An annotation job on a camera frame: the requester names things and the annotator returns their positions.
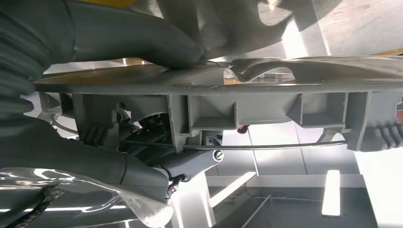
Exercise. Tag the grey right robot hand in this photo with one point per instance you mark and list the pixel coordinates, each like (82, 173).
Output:
(126, 34)

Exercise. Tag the white ceiling light bar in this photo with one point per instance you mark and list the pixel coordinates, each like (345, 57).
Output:
(330, 195)

